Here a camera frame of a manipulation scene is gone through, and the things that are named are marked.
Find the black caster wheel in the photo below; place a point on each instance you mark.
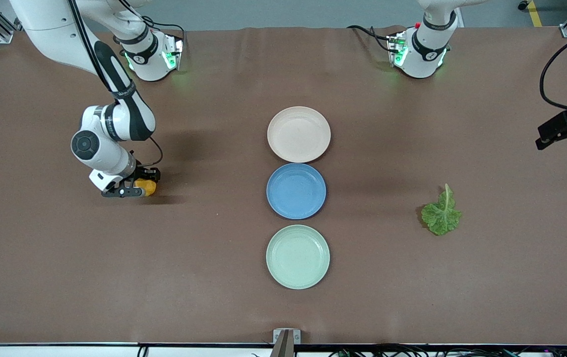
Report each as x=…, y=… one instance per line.
x=523, y=4

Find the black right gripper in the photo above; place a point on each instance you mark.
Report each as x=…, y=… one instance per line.
x=143, y=173

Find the silver base connector box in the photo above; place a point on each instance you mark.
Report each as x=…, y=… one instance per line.
x=396, y=49

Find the grey metal camera bracket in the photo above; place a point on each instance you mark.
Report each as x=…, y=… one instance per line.
x=286, y=339

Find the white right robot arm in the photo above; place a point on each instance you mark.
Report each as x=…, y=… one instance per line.
x=114, y=124

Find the yellow lemon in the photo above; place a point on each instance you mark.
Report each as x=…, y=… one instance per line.
x=147, y=187

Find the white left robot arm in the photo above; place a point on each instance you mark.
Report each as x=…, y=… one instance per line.
x=424, y=59

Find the brown table cover sheet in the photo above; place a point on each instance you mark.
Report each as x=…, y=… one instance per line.
x=214, y=272

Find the blue round plate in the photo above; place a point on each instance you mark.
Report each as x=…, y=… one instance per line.
x=296, y=191

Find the beige round plate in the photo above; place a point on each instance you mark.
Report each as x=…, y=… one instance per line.
x=298, y=134

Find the pale green round plate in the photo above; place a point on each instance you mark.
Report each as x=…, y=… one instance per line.
x=297, y=257

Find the green lettuce leaf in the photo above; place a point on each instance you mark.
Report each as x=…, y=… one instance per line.
x=442, y=215

